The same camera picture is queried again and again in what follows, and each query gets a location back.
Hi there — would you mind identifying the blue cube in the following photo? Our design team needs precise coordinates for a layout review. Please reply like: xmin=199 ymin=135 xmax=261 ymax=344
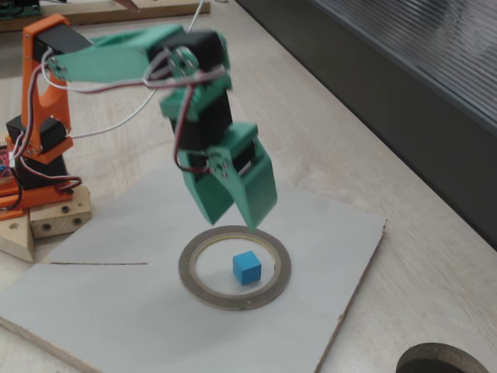
xmin=232 ymin=250 xmax=262 ymax=287

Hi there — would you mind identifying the green and orange leader arm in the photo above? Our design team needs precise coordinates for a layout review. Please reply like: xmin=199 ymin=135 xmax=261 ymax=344
xmin=0 ymin=0 xmax=42 ymax=19

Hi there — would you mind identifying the white laminated wooden board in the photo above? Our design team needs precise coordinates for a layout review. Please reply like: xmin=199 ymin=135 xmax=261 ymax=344
xmin=0 ymin=153 xmax=388 ymax=373

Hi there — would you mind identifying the wooden base block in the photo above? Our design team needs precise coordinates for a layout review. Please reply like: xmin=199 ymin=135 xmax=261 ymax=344
xmin=29 ymin=185 xmax=93 ymax=239

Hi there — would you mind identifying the long wooden plank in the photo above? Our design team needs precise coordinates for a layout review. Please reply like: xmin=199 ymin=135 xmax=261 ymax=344
xmin=0 ymin=0 xmax=211 ymax=33

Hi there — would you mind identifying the frosted desk partition panel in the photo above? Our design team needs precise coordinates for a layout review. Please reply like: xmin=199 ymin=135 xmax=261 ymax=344
xmin=235 ymin=0 xmax=497 ymax=252

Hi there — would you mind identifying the red controller circuit board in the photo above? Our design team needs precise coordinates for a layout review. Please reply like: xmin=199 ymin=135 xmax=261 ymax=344
xmin=0 ymin=134 xmax=15 ymax=180

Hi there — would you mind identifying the grey tape ring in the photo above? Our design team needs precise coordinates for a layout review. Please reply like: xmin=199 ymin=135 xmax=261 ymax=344
xmin=178 ymin=225 xmax=293 ymax=312

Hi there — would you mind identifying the white USB cable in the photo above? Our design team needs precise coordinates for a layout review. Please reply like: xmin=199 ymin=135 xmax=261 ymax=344
xmin=71 ymin=0 xmax=206 ymax=139

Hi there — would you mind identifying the orange controller board mount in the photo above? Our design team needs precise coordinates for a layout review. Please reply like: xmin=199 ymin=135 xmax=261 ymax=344
xmin=0 ymin=178 xmax=24 ymax=222

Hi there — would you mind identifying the round desk cable hole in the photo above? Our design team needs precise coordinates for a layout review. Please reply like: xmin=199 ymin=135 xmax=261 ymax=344
xmin=394 ymin=342 xmax=491 ymax=373

